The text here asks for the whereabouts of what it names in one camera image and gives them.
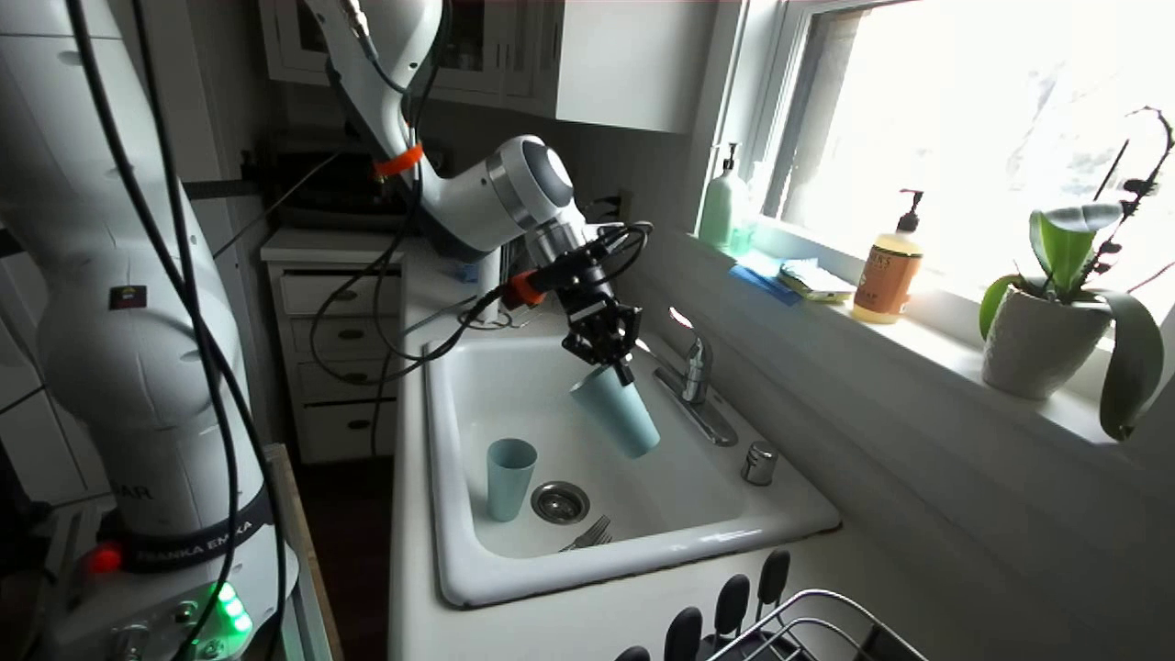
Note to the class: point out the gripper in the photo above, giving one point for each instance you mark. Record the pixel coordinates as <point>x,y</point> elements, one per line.
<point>584,280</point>

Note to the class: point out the light blue plastic cup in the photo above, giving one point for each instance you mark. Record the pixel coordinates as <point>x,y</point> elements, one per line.
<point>620,413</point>
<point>509,482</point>

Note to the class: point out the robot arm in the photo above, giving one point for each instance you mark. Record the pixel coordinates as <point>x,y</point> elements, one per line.
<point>119,349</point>

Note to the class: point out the chrome sink cap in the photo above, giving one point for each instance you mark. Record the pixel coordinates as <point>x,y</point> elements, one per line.
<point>759,464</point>

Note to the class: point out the white sink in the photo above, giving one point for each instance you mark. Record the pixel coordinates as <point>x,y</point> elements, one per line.
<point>643,542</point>

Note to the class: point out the chrome tap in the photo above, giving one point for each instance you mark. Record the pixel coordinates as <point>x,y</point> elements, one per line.
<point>695,376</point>

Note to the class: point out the white cylinder container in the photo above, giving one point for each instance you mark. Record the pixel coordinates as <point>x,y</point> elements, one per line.
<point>488,275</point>

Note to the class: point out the blue sponge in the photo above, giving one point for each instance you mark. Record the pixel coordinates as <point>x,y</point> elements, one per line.
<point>760,281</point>

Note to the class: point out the green soap pump bottle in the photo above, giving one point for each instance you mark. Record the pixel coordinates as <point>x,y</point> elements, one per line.
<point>723,213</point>

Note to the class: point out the metal fork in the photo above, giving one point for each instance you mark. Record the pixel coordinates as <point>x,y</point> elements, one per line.
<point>592,534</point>

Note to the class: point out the yellow green sponge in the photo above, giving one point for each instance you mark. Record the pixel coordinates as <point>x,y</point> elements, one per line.
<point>815,283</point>

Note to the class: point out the orange soap pump bottle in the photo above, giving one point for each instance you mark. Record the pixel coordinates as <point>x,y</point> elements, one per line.
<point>887,280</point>

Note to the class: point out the white drawer cabinet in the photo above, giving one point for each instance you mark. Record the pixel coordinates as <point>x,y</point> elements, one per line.
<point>294,303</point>

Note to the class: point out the black appliance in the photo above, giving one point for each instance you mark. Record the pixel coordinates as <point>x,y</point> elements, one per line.
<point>321,193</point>

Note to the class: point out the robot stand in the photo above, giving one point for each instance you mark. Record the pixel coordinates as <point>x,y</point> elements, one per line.
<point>307,569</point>

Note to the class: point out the window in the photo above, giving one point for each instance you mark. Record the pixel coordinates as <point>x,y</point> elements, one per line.
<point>973,138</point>

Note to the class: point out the potted orchid plant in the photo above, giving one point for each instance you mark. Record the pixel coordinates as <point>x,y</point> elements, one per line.
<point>1042,344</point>

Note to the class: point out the red button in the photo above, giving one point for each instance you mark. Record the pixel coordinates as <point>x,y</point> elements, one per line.
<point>104,558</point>

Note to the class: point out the white wall cabinet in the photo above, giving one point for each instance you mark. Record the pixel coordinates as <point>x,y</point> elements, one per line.
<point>624,64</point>

